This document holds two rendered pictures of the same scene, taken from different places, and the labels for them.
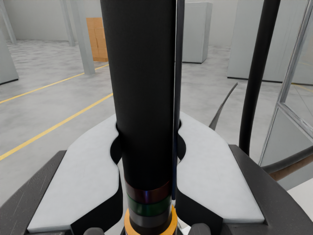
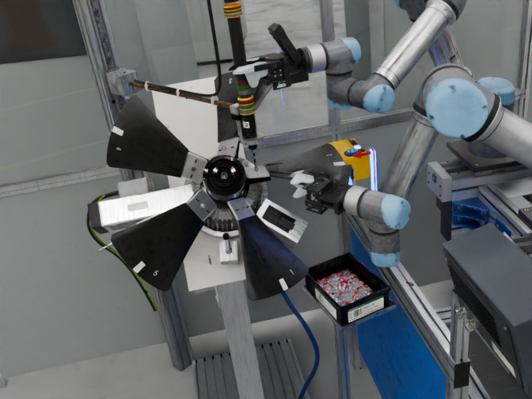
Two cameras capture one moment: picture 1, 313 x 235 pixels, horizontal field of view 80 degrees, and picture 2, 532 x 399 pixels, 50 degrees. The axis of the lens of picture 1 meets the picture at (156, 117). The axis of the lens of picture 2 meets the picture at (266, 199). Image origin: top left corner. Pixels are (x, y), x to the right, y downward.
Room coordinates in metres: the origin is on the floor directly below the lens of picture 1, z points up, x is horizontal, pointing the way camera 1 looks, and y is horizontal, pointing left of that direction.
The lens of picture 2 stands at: (0.47, 1.43, 1.89)
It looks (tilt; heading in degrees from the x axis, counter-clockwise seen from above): 28 degrees down; 255
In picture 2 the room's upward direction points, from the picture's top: 8 degrees counter-clockwise
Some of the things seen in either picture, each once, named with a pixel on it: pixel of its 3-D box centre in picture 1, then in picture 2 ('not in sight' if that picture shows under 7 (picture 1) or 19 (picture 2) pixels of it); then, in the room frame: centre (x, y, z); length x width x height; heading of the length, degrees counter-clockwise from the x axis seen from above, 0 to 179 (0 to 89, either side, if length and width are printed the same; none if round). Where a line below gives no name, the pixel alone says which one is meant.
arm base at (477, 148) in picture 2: not in sight; (492, 134); (-0.73, -0.01, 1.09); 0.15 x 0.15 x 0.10
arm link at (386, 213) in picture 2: not in sight; (384, 210); (-0.11, 0.36, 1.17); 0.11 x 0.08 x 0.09; 118
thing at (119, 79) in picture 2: not in sight; (123, 81); (0.37, -0.56, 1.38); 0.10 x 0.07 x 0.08; 116
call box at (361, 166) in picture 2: not in sight; (348, 161); (-0.30, -0.23, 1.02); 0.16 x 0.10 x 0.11; 81
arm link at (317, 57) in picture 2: not in sight; (312, 58); (-0.11, 0.00, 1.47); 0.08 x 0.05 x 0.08; 91
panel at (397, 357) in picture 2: not in sight; (393, 358); (-0.24, 0.16, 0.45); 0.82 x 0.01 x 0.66; 81
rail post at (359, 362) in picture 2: not in sight; (355, 296); (-0.31, -0.26, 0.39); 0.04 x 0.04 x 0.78; 81
